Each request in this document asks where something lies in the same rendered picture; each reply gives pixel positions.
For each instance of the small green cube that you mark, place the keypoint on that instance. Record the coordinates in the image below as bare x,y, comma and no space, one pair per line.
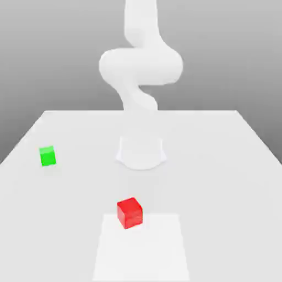
47,156

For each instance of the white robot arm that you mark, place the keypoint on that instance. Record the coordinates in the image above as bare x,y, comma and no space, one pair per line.
141,66

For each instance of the small red cube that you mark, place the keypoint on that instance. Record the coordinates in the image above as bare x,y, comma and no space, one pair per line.
130,213

